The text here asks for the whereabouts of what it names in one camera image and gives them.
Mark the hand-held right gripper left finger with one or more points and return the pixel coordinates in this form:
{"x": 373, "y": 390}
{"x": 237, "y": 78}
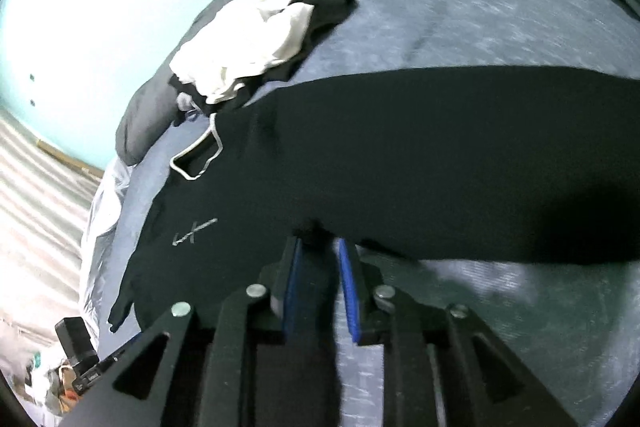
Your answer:
{"x": 235, "y": 347}

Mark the light grey blanket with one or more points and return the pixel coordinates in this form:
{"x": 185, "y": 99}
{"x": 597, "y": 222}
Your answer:
{"x": 102, "y": 232}

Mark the striped curtain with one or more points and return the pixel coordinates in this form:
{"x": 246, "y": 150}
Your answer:
{"x": 35, "y": 232}

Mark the bed with blue sheet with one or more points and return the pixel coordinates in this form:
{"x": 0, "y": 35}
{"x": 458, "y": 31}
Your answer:
{"x": 475, "y": 7}

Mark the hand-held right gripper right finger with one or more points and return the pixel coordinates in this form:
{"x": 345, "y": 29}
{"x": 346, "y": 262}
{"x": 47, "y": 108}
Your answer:
{"x": 415, "y": 347}

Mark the wooden rail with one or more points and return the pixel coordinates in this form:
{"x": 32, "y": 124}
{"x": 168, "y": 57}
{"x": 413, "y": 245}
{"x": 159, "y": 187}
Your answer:
{"x": 65, "y": 156}

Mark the white garment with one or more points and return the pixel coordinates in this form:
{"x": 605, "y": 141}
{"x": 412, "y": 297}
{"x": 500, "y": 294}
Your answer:
{"x": 240, "y": 42}

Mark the black sweatshirt with white collar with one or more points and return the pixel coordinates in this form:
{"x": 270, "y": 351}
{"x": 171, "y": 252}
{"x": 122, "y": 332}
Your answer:
{"x": 400, "y": 157}

